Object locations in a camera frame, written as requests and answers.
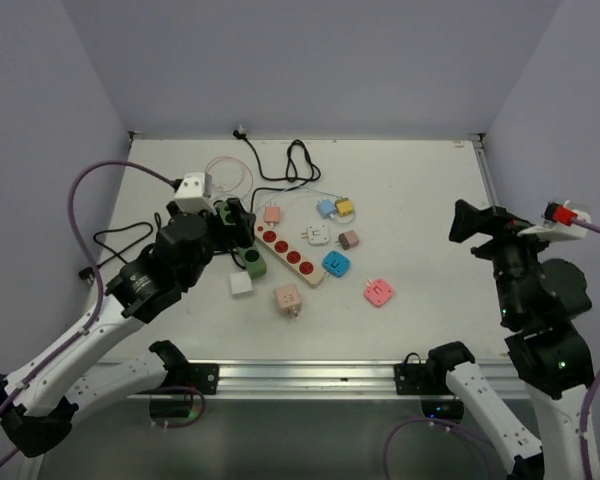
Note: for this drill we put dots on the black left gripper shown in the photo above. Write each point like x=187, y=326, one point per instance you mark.
x=243, y=231

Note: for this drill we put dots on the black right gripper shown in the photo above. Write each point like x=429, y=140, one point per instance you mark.
x=467, y=218

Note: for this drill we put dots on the green power strip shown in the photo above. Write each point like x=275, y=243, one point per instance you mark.
x=248, y=259

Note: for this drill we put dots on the pink USB charger cube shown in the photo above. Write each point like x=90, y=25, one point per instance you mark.
x=272, y=215

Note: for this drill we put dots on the white USB charger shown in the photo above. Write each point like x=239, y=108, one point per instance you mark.
x=240, y=284

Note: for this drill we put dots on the beige power strip red sockets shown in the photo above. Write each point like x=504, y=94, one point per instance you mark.
x=306, y=269

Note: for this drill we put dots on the white socket adapter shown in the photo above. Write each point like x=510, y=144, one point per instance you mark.
x=316, y=235

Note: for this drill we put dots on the beige cube socket adapter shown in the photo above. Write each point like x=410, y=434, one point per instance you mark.
x=288, y=300

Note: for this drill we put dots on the pink socket adapter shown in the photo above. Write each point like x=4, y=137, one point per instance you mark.
x=378, y=292

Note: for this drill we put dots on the blue USB charger cube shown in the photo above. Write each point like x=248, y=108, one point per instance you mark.
x=326, y=209

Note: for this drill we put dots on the brown plug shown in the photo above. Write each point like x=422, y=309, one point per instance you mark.
x=348, y=240

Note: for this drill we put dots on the blue round adapter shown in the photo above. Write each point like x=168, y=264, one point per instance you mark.
x=336, y=264

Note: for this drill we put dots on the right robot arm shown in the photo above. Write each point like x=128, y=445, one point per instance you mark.
x=538, y=302

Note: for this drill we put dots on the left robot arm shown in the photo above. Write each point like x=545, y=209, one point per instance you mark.
x=43, y=400

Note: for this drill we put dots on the yellow charger plug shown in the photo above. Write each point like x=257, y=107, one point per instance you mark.
x=344, y=207

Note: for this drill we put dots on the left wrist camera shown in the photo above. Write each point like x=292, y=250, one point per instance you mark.
x=193, y=195

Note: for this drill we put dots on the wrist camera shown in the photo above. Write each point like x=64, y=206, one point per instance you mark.
x=193, y=195
x=559, y=223

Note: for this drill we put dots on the black wall plug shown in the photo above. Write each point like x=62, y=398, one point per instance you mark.
x=240, y=133

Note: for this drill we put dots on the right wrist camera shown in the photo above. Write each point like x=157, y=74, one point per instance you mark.
x=559, y=223

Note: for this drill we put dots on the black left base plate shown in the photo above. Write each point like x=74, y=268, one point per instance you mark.
x=203, y=377

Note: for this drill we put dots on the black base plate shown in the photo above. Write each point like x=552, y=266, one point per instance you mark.
x=416, y=375
x=203, y=377

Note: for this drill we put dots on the aluminium front rail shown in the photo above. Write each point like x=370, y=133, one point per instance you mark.
x=306, y=379

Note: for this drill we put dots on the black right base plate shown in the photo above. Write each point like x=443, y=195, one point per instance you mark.
x=416, y=375

